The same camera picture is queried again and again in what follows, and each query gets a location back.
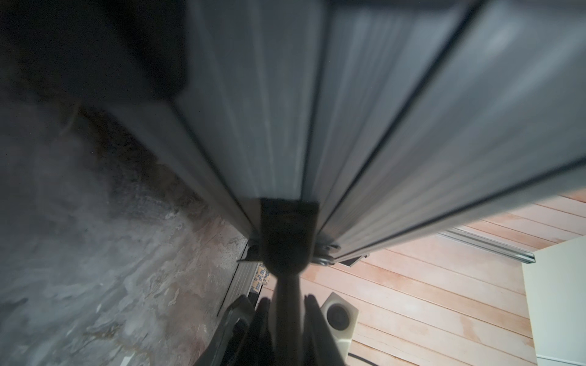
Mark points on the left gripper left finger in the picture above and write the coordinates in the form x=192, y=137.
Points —
x=242, y=337

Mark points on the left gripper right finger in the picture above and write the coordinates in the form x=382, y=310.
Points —
x=319, y=347

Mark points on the aluminium frame rail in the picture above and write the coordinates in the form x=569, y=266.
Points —
x=489, y=245

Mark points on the dark grey poker case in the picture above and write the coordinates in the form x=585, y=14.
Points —
x=326, y=130

